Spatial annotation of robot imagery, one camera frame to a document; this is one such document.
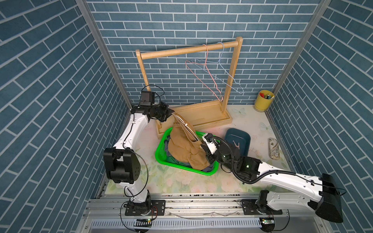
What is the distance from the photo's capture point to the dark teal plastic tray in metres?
0.97

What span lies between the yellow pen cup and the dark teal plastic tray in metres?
0.27

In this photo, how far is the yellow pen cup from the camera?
111 cm
